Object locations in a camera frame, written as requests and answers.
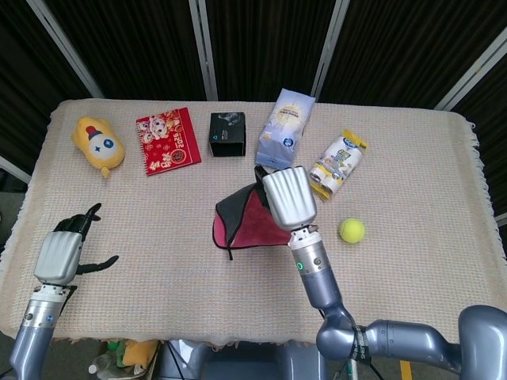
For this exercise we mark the yellow-green tennis ball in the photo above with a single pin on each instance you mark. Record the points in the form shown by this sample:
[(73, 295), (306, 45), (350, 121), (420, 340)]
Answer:
[(351, 230)]

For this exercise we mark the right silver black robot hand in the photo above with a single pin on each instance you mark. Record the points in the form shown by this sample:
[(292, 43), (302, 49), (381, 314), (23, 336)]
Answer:
[(289, 198)]

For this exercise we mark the lint roller refill pack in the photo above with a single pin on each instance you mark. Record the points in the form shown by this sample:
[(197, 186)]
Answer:
[(336, 158)]

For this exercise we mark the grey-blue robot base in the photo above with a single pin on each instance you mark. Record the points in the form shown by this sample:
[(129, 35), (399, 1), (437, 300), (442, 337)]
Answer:
[(245, 362)]

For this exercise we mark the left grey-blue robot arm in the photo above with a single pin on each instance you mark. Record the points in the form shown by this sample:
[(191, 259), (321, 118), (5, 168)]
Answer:
[(35, 328)]

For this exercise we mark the grey and red cloth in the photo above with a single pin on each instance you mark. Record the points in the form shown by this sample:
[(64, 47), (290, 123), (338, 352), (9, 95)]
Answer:
[(253, 225)]

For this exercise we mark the beige woven tablecloth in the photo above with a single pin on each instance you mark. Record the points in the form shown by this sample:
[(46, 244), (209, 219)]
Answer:
[(178, 297)]

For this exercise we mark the black cardboard box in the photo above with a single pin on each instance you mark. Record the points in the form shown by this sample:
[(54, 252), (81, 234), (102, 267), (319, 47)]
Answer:
[(227, 132)]

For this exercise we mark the yellow plush toy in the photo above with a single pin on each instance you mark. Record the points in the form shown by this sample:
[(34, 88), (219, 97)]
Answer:
[(101, 146)]

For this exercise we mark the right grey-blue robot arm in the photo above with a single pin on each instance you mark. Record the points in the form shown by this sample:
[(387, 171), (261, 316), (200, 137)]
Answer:
[(396, 340)]

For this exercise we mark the light blue snack bag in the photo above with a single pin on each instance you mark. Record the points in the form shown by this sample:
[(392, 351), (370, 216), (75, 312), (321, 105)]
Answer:
[(283, 130)]

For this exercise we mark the red decorated packet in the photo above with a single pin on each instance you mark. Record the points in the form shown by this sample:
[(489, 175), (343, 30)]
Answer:
[(168, 142)]

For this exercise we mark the yellow stuffed toy under table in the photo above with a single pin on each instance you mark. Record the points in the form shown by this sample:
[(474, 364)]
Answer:
[(140, 352)]

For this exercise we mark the clear plastic bottle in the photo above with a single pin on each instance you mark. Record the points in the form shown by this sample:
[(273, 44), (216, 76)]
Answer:
[(101, 364)]

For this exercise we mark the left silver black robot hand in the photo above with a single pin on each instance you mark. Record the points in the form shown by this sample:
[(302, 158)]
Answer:
[(59, 257)]

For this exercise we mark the white partition frame post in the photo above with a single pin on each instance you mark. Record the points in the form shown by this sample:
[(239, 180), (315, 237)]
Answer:
[(203, 47), (65, 47), (332, 47), (471, 71)]

